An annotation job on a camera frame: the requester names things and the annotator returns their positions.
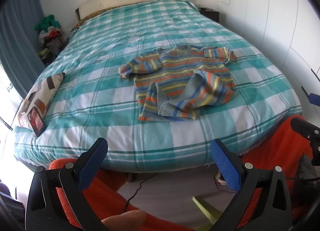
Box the dark wooden nightstand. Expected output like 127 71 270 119
199 7 220 23

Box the black smartphone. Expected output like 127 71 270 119
27 106 47 137

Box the striped knit sweater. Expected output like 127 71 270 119
119 45 237 123

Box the white wardrobe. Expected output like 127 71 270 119
259 0 320 84

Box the light green plastic piece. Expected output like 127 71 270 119
192 195 223 227

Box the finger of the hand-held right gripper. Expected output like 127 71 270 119
301 86 320 107
291 117 320 166

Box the bed with teal plaid cover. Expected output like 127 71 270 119
14 0 303 173

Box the orange cloth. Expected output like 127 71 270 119
49 115 320 231

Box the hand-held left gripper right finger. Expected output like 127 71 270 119
211 138 293 231

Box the black floor cable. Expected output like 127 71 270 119
124 172 158 212

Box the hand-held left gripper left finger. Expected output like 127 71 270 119
25 137 109 231

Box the person's left hand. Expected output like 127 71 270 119
101 210 146 231

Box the blue-grey curtain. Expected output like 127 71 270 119
0 0 47 97

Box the pile of colourful clothes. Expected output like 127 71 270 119
35 15 65 65

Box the patterned cream pillow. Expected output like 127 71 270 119
19 72 66 131

